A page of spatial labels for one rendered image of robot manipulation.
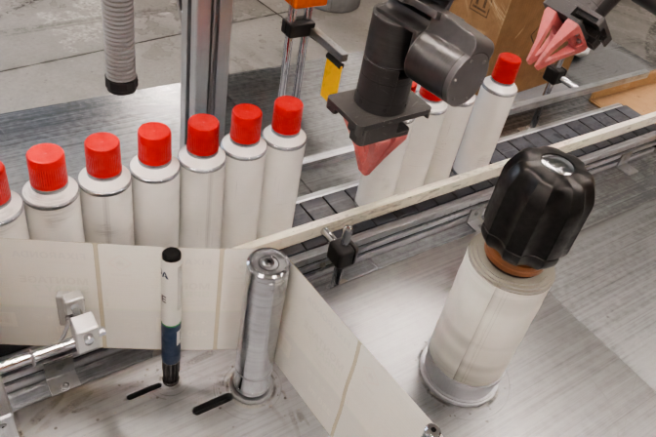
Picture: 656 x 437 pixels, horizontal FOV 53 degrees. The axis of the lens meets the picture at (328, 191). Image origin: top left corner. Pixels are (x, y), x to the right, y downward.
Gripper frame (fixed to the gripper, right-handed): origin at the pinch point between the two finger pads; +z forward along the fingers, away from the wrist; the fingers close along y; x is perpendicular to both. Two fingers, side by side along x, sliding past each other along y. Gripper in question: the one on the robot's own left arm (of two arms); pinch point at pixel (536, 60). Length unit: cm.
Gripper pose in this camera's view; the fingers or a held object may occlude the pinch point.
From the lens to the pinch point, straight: 102.0
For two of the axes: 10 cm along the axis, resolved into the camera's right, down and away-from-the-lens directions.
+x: 5.2, 3.1, 8.0
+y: 5.4, 6.1, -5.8
